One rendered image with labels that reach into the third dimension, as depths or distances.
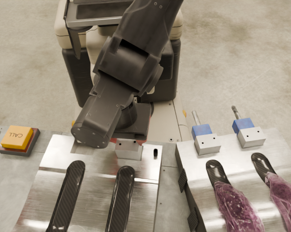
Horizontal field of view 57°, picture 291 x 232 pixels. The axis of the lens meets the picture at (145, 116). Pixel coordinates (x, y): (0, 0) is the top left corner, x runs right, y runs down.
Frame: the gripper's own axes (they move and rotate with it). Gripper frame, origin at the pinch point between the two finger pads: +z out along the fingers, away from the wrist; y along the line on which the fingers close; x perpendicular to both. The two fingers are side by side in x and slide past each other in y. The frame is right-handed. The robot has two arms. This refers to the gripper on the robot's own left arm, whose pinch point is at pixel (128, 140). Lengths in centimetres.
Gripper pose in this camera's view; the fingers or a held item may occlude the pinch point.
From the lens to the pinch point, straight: 57.9
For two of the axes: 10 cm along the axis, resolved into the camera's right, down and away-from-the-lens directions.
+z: 0.9, 5.7, 8.2
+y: 9.9, 0.6, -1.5
